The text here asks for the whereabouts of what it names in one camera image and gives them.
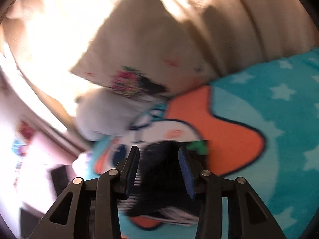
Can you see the black pants with striped lining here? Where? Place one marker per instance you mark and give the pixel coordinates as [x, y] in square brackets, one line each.
[162, 174]

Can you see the dark box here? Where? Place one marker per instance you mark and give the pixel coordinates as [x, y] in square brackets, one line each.
[60, 179]

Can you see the teal printed fleece blanket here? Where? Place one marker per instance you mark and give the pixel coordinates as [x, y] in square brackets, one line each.
[261, 129]

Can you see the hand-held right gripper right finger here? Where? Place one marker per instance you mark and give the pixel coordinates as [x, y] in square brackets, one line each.
[187, 176]

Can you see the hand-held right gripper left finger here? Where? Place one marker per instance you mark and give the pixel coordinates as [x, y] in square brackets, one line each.
[130, 174]

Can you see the cream floral printed cushion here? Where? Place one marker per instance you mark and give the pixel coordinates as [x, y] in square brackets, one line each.
[139, 44]

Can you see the grey plush pillow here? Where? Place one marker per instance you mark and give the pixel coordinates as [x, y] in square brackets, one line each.
[109, 114]

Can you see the white and purple clothes pile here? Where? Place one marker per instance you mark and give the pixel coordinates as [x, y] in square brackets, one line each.
[82, 163]

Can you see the beige curtain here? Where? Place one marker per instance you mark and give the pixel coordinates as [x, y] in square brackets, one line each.
[249, 22]

